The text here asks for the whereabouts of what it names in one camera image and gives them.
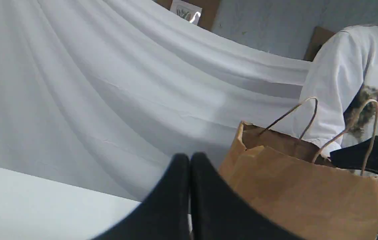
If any brown cardboard panel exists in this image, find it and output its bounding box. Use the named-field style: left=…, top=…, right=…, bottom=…
left=155, top=0, right=221, bottom=31

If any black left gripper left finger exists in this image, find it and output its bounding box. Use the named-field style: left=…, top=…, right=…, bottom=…
left=95, top=153, right=190, bottom=240

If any brown cardboard piece right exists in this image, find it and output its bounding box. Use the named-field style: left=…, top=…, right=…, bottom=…
left=303, top=26, right=335, bottom=61

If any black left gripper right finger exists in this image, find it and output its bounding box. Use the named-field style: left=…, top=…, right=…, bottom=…
left=190, top=152, right=298, bottom=240

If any person in patterned white shirt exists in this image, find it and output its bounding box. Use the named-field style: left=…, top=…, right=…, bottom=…
left=292, top=0, right=378, bottom=240

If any brown paper bag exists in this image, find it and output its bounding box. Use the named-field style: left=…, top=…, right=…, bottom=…
left=218, top=97, right=378, bottom=240

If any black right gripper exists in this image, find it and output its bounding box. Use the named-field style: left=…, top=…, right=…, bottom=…
left=330, top=136, right=378, bottom=174

